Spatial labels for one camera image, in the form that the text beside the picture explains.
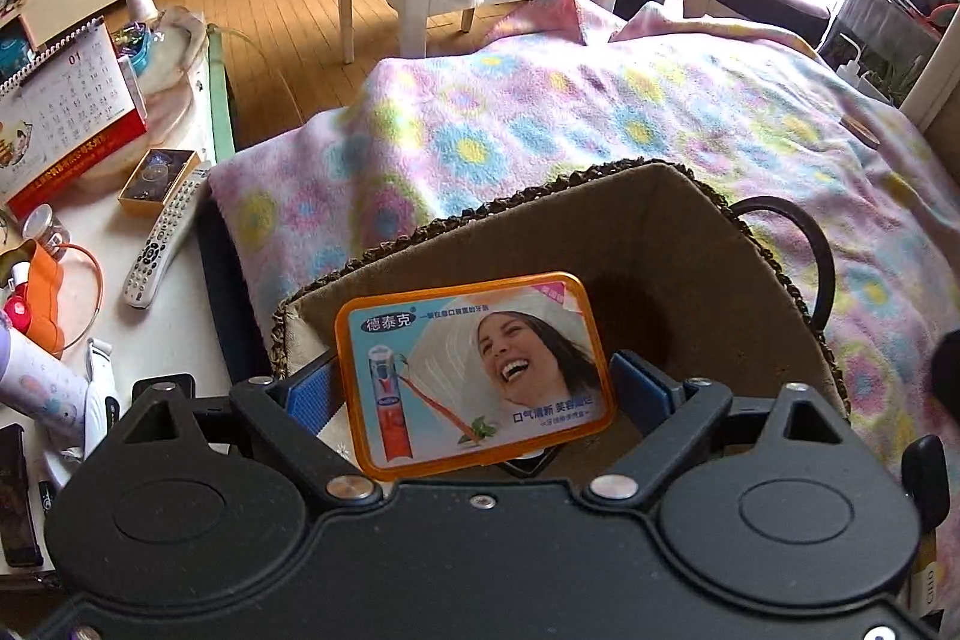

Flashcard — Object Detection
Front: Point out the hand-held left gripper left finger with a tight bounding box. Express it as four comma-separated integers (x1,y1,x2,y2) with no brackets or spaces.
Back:
103,355,380,504

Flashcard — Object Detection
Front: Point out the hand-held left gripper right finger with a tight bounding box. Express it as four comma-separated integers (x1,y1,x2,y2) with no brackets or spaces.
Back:
589,351,848,500

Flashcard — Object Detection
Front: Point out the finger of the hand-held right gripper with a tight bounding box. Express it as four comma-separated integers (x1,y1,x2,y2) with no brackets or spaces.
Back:
928,329,960,402
902,436,947,515

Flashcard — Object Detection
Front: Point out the woven basket with fabric liner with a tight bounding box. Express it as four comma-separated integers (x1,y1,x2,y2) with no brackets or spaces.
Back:
270,158,852,483

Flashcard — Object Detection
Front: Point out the orange printed box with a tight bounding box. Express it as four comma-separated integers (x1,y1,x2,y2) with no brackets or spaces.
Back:
334,271,617,482

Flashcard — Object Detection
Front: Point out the white trimmer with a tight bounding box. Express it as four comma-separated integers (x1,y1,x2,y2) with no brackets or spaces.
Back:
81,338,122,457

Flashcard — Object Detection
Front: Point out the grey remote control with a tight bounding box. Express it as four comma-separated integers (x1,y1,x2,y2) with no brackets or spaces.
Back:
122,161,213,310

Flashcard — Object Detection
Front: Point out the thin orange hoop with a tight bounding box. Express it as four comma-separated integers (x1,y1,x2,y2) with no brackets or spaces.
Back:
45,242,104,352

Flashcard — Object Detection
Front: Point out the small yellow box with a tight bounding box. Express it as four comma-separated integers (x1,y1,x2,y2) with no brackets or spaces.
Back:
118,147,202,217

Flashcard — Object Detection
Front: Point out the purple thermos bottle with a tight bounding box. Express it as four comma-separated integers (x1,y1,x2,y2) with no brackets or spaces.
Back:
0,325,102,453

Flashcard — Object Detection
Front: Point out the orange pouch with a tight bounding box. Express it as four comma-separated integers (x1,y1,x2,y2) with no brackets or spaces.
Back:
15,242,67,360

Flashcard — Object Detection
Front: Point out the pastel floral fleece blanket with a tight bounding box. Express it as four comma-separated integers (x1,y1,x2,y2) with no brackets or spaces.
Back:
206,0,960,483

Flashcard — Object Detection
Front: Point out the glass jar with metal lid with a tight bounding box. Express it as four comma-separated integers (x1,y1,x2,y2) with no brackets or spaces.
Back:
21,203,72,259

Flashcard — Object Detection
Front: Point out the desk calendar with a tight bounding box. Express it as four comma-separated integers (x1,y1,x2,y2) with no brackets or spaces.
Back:
0,16,149,220

